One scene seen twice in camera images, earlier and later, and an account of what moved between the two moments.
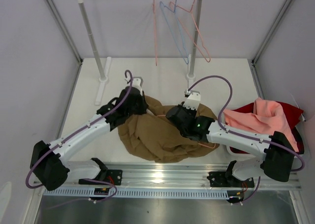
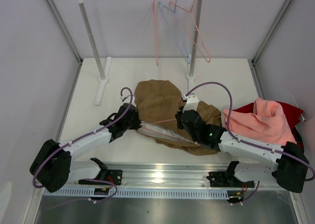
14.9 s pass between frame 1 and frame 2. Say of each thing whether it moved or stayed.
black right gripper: stayed
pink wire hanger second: stayed
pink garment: stayed
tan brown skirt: moved
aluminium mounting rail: stayed
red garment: stayed
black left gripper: moved
